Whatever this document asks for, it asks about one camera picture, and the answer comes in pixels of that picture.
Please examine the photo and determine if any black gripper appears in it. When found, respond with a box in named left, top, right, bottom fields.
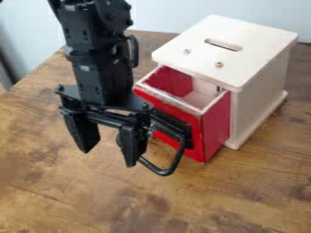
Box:
left=57, top=45, right=151, bottom=154

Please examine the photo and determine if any black drawer handle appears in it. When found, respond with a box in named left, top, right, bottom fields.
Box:
left=139, top=109, right=194, bottom=177

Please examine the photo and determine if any red drawer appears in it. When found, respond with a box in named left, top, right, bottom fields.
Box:
left=134, top=66, right=231, bottom=163

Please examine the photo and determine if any white wooden box cabinet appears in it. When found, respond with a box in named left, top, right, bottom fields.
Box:
left=153, top=15, right=298, bottom=149

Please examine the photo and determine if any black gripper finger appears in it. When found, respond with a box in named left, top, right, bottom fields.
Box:
left=117, top=125, right=149, bottom=167

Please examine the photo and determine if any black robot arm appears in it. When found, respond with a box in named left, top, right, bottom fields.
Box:
left=47, top=0, right=151, bottom=167

